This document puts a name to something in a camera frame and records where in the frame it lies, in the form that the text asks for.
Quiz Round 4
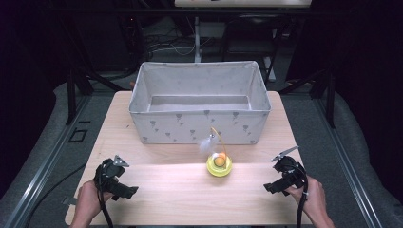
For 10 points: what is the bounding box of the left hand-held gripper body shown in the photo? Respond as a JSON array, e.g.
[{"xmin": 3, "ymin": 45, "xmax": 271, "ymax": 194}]
[{"xmin": 93, "ymin": 154, "xmax": 130, "ymax": 193}]

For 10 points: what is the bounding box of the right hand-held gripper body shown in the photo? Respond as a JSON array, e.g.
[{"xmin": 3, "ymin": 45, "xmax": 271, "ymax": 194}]
[{"xmin": 270, "ymin": 145, "xmax": 308, "ymax": 190}]

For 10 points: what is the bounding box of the yellow feather cat toy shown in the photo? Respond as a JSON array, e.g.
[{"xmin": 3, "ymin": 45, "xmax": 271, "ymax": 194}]
[{"xmin": 198, "ymin": 126, "xmax": 234, "ymax": 178}]

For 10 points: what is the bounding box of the grey printed fabric storage box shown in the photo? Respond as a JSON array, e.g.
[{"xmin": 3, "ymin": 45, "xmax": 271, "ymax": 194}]
[{"xmin": 128, "ymin": 60, "xmax": 273, "ymax": 146}]

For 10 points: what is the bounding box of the person's right hand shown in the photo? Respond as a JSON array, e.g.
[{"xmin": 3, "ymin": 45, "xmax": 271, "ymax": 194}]
[{"xmin": 285, "ymin": 175, "xmax": 325, "ymax": 217}]

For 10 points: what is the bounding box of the person's left hand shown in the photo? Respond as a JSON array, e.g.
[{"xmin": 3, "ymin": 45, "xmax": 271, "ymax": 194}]
[{"xmin": 76, "ymin": 180, "xmax": 114, "ymax": 220}]

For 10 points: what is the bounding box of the black metal stand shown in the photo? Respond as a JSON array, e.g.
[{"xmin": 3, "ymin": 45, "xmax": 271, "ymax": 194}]
[
  {"xmin": 65, "ymin": 61, "xmax": 126, "ymax": 125},
  {"xmin": 278, "ymin": 67, "xmax": 337, "ymax": 129}
]

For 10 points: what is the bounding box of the black chair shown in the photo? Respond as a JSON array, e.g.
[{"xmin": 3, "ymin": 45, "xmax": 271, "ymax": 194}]
[{"xmin": 221, "ymin": 13, "xmax": 280, "ymax": 84}]

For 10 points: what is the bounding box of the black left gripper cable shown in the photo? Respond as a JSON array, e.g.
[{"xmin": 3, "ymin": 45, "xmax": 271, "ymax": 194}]
[{"xmin": 95, "ymin": 164, "xmax": 114, "ymax": 228}]

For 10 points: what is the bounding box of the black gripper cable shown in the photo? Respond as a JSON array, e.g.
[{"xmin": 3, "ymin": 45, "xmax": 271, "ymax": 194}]
[
  {"xmin": 295, "ymin": 169, "xmax": 310, "ymax": 228},
  {"xmin": 95, "ymin": 164, "xmax": 114, "ymax": 228}
]

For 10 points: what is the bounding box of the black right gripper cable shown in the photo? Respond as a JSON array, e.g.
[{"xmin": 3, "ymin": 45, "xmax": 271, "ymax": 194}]
[{"xmin": 295, "ymin": 169, "xmax": 310, "ymax": 228}]

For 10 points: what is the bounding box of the grey metal floor rail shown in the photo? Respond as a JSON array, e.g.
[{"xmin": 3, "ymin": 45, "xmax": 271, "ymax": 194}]
[
  {"xmin": 2, "ymin": 94, "xmax": 93, "ymax": 228},
  {"xmin": 312, "ymin": 94, "xmax": 385, "ymax": 228}
]

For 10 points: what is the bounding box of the black floor cable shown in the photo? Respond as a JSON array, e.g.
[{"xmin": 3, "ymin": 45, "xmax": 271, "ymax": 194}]
[{"xmin": 24, "ymin": 162, "xmax": 88, "ymax": 228}]

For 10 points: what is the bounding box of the tangle of floor cables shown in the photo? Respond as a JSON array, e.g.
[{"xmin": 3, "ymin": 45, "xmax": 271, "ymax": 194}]
[{"xmin": 142, "ymin": 27, "xmax": 213, "ymax": 57}]

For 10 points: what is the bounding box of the white post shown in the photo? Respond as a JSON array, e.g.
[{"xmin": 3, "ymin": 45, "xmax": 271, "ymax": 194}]
[{"xmin": 193, "ymin": 16, "xmax": 202, "ymax": 64}]

